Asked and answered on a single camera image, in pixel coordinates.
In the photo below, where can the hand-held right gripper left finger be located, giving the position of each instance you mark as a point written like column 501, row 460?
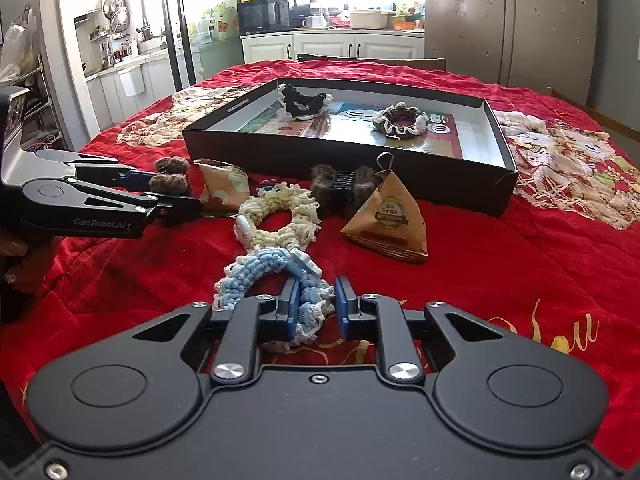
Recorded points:
column 288, row 310

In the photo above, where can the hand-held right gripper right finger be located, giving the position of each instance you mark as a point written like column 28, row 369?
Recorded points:
column 344, row 310

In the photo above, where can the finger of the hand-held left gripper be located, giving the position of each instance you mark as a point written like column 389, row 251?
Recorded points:
column 177, row 209
column 135, row 176

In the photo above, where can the patterned kraft triangular pouch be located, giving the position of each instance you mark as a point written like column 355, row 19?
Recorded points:
column 222, row 185

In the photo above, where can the blue and white crochet scrunchie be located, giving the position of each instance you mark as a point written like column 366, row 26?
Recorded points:
column 245, row 272

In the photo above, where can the kraft pyramid packet round label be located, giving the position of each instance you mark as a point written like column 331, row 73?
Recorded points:
column 390, row 215

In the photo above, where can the brown fuzzy hair claw clip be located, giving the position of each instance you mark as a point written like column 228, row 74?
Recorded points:
column 325, row 185

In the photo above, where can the blue binder clip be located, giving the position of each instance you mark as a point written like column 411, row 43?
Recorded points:
column 385, row 160

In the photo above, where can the black shallow cardboard box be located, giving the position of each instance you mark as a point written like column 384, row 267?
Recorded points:
column 470, row 180

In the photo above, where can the person's left hand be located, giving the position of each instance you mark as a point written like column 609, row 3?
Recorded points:
column 35, row 265

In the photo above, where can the small blue clip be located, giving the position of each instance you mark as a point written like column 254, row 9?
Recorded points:
column 264, row 189

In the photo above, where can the white hanging bin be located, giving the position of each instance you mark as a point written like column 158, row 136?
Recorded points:
column 131, row 81

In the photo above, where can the kitchen counter with sink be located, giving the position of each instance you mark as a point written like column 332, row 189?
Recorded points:
column 150, row 67

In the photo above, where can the clear plastic bag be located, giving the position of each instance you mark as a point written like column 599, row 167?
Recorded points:
column 17, row 45

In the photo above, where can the red printed blanket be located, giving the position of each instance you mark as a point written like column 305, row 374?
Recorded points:
column 500, row 270

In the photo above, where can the hanging steel bowls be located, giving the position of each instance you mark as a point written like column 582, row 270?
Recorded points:
column 116, row 14

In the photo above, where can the black crochet scrunchie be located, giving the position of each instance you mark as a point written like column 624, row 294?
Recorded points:
column 300, row 101

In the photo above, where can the printed paper sheet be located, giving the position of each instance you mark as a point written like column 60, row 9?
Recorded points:
column 345, row 127

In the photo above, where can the brown and cream crochet scrunchie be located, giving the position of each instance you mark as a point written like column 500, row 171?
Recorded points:
column 400, row 119

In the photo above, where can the black microwave oven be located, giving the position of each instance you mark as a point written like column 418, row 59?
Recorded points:
column 262, row 15

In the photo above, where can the white kitchen cabinet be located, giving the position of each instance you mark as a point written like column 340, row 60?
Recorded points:
column 325, row 46

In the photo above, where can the white mug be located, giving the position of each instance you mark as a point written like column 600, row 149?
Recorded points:
column 309, row 22

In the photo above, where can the white pot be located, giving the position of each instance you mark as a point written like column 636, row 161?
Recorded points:
column 370, row 19

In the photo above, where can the grey refrigerator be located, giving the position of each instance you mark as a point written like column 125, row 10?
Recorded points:
column 500, row 25

